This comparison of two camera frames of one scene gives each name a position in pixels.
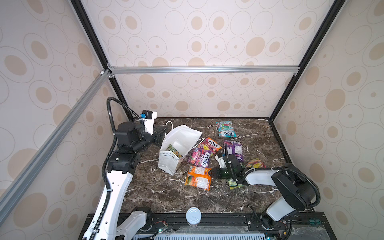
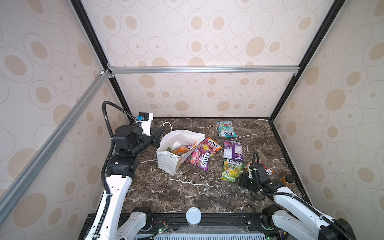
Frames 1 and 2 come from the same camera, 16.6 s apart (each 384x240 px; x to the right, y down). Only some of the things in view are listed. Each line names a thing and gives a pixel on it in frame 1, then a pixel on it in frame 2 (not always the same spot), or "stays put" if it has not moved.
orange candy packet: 199,176 → 183,149
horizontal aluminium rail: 159,69 stays put
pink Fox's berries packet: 199,157 stays put
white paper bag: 176,144 stays put
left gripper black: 158,134 stays put
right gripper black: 216,175 → 243,180
